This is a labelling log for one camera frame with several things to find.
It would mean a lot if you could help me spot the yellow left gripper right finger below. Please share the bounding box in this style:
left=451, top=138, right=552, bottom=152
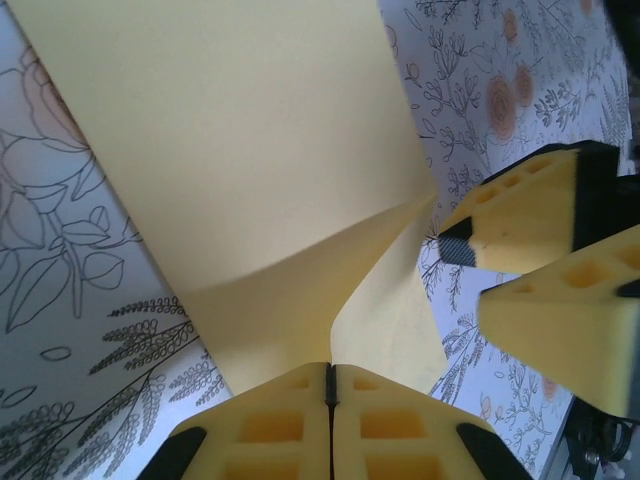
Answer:
left=332, top=363, right=532, bottom=480

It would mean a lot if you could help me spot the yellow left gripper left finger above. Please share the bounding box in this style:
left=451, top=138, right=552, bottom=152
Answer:
left=134, top=361, right=333, bottom=480

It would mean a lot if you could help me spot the yellow cloth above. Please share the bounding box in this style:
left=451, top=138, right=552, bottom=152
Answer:
left=9, top=0, right=450, bottom=397

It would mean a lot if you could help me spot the floral patterned table cover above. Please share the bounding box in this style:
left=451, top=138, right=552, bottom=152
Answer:
left=0, top=0, right=640, bottom=480

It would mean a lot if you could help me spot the wide aluminium frame rail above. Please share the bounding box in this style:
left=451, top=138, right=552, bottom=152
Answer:
left=542, top=394, right=579, bottom=480

